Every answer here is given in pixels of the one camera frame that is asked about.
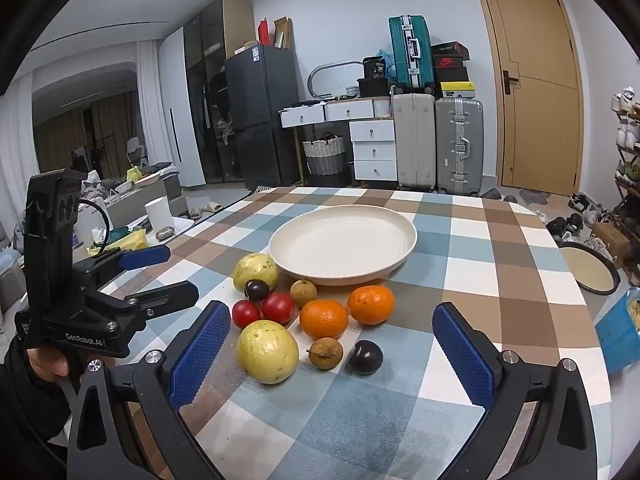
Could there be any orange mandarin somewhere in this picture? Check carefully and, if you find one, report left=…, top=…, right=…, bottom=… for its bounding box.
left=347, top=285, right=396, bottom=326
left=299, top=299, right=349, bottom=341

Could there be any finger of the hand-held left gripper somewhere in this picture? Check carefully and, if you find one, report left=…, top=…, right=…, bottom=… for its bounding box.
left=80, top=245, right=172, bottom=288
left=90, top=281, right=200, bottom=332

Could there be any black cable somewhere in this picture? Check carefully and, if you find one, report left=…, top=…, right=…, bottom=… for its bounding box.
left=77, top=198, right=115, bottom=257

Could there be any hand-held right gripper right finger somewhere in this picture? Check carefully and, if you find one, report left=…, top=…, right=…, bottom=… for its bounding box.
left=432, top=301, right=598, bottom=480

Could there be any wooden door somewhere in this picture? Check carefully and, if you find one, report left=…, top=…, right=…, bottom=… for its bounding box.
left=472, top=0, right=586, bottom=198

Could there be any brown curtain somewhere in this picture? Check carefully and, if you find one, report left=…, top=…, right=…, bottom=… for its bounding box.
left=32, top=95, right=138, bottom=173

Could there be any white wardrobe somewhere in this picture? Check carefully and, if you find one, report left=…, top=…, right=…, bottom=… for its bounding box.
left=159, top=27, right=206, bottom=188

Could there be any teal suitcase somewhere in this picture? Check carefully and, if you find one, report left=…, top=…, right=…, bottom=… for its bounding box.
left=389, top=14, right=435, bottom=95

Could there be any dark glass cabinet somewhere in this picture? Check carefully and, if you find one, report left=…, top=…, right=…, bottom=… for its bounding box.
left=182, top=0, right=256, bottom=183

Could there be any person's left forearm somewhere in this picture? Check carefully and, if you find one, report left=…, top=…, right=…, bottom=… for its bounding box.
left=0, top=337, right=76, bottom=480

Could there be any dark purple plum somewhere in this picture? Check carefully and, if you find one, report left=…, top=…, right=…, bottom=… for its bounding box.
left=346, top=339, right=385, bottom=376
left=244, top=279, right=271, bottom=303

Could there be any open cardboard box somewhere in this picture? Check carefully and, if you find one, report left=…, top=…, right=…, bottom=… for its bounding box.
left=272, top=16, right=294, bottom=51

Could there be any white drawer desk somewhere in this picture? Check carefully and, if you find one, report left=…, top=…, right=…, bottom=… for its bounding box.
left=279, top=99, right=398, bottom=186

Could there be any woven laundry basket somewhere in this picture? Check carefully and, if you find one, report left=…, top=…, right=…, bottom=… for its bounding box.
left=302, top=132, right=347, bottom=176

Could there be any group of shoes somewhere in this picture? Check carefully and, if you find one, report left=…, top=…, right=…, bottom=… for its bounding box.
left=611, top=85, right=640, bottom=183

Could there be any grey arched frame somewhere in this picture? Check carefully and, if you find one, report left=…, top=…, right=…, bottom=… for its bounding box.
left=307, top=62, right=363, bottom=98

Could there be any checked tablecloth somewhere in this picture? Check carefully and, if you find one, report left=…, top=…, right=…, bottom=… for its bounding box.
left=75, top=185, right=613, bottom=480

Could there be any person's left hand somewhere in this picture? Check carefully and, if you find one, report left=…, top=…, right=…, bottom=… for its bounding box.
left=25, top=346, right=73, bottom=385

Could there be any round black-rimmed tray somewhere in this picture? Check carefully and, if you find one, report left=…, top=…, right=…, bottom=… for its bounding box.
left=556, top=241, right=621, bottom=296

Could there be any yellow cloth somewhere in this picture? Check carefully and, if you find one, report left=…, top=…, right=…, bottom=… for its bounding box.
left=87, top=227, right=148, bottom=256

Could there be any silver suitcase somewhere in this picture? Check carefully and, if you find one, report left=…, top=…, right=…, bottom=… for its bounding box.
left=434, top=97, right=485, bottom=197

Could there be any dark grey fridge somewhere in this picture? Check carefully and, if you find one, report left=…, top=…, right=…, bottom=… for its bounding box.
left=224, top=44, right=301, bottom=191

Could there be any yellow-green guava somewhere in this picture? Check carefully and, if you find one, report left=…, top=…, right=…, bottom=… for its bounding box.
left=232, top=252, right=280, bottom=293
left=236, top=319, right=300, bottom=386

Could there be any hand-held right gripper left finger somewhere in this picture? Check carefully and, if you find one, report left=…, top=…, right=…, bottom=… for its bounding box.
left=67, top=300, right=232, bottom=480

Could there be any wooden shoe rack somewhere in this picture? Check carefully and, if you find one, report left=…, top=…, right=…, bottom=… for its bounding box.
left=612, top=85, right=640, bottom=271

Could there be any white curtain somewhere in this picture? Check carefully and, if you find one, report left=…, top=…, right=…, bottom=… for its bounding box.
left=135, top=40, right=166, bottom=166

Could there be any cream round plate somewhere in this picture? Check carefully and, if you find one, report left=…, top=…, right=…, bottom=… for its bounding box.
left=268, top=204, right=418, bottom=287

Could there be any white cylinder appliance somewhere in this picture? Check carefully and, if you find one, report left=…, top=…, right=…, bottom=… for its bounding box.
left=145, top=196, right=176, bottom=233

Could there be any beige suitcase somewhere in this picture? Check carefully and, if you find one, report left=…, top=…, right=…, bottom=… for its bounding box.
left=391, top=92, right=437, bottom=192

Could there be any black storage box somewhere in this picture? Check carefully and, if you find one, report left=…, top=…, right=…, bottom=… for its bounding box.
left=357, top=77, right=391, bottom=98

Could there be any brown longan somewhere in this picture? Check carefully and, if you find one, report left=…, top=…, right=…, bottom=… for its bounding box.
left=307, top=337, right=345, bottom=372
left=290, top=279, right=318, bottom=309

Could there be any blue plastic bag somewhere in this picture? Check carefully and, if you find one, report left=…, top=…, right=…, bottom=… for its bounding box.
left=375, top=49, right=397, bottom=82

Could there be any yellow and black shoe box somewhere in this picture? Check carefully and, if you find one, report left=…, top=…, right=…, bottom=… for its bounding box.
left=440, top=81, right=477, bottom=101

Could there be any red tomato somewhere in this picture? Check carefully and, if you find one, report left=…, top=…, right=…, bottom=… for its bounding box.
left=261, top=292, right=296, bottom=326
left=231, top=300, right=262, bottom=328

